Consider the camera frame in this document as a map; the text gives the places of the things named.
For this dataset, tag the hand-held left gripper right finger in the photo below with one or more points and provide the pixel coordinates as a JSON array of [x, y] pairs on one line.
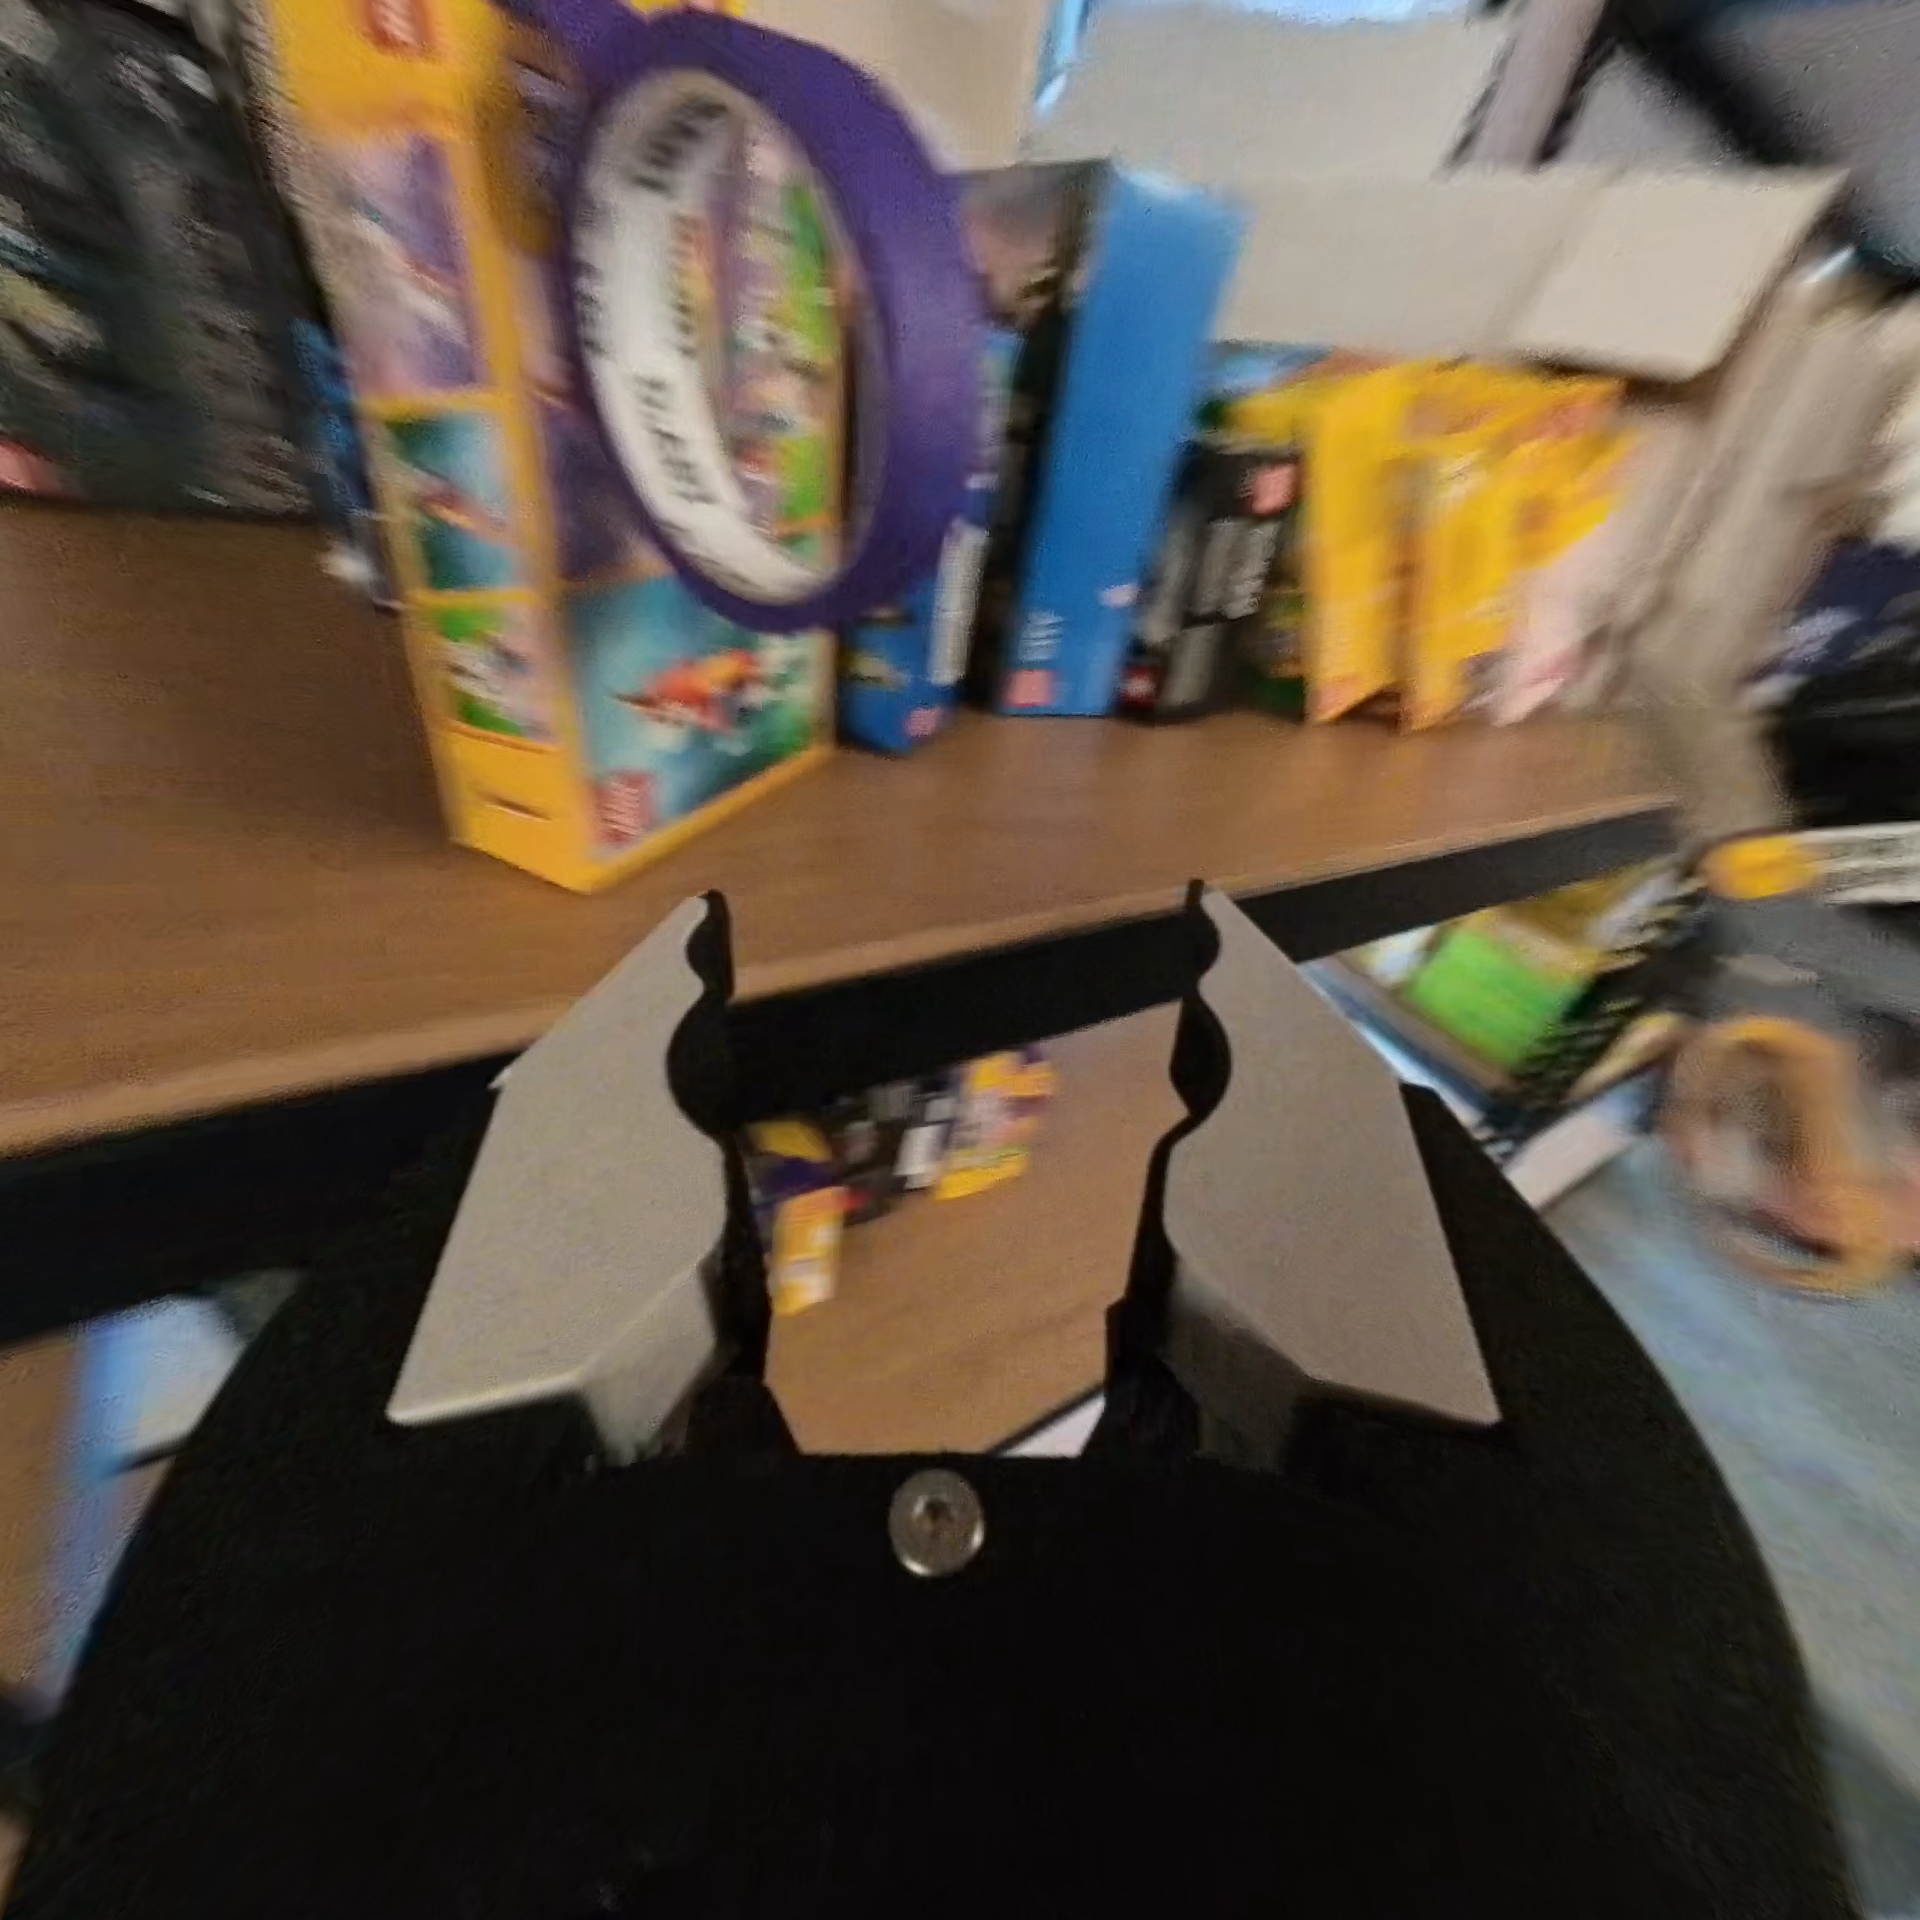
[[1319, 1200]]

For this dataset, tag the black race car toy box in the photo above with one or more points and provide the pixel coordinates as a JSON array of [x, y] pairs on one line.
[[1215, 585]]

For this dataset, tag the lower wooden shelf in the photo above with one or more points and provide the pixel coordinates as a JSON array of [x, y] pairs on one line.
[[960, 1320]]

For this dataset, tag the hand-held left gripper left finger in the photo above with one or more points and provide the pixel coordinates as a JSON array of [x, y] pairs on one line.
[[586, 1200]]

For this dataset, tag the tan shoe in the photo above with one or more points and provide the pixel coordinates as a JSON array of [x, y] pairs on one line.
[[1785, 1155]]

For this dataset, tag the small yellow green box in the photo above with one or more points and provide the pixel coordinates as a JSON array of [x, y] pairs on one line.
[[997, 1124]]

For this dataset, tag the purple masking tape roll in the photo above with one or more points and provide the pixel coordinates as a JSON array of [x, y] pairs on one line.
[[931, 374]]

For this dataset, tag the open white cardboard box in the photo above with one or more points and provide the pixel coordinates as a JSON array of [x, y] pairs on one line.
[[1499, 269]]

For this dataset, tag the large blue toy box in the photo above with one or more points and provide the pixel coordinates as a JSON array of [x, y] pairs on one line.
[[1125, 450]]

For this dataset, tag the bright green toy box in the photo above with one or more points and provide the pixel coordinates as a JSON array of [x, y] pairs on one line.
[[1483, 973]]

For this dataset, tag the yellow unicorn toy box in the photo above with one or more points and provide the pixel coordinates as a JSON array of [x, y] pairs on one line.
[[464, 493]]

